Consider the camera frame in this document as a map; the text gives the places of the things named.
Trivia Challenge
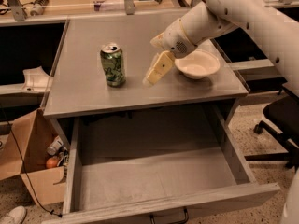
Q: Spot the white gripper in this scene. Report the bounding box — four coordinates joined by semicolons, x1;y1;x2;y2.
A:
145;19;197;86

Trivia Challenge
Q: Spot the green soda can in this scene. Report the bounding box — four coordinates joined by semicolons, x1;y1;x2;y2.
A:
100;43;126;87

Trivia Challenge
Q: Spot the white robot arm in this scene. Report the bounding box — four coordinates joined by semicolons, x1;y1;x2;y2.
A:
143;0;299;168

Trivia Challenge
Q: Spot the grey open top drawer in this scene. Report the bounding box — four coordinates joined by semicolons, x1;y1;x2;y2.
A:
43;105;279;224

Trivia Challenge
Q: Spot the white paper bowl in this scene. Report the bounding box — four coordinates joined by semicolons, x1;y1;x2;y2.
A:
175;50;221;80

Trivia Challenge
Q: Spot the grey cabinet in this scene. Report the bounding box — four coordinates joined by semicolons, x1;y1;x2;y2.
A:
44;13;248;147

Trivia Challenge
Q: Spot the white curved plastic part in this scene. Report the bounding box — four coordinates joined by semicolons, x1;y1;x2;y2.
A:
22;66;53;92

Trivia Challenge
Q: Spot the white bottle in box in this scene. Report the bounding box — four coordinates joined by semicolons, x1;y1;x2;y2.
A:
47;136;64;156

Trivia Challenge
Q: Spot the black office chair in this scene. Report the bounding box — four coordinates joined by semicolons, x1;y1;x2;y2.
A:
245;83;299;170

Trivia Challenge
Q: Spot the black white handheld device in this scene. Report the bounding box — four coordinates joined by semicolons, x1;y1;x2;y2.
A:
30;0;49;16

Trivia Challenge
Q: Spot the orange fruit in box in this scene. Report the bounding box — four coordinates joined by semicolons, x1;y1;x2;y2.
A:
46;156;59;169

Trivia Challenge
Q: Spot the brown cardboard box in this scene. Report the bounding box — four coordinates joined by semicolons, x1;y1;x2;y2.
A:
0;109;66;205

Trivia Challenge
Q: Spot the white shoe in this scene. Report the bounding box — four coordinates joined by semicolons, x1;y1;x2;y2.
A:
0;206;27;224

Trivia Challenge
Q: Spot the black drawer handle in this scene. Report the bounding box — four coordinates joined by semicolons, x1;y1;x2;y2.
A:
149;207;189;224

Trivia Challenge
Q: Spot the black cable on floor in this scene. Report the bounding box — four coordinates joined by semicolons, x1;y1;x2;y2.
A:
0;101;64;218

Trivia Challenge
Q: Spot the grey metal bracket left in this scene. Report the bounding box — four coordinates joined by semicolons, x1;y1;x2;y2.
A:
7;0;27;21

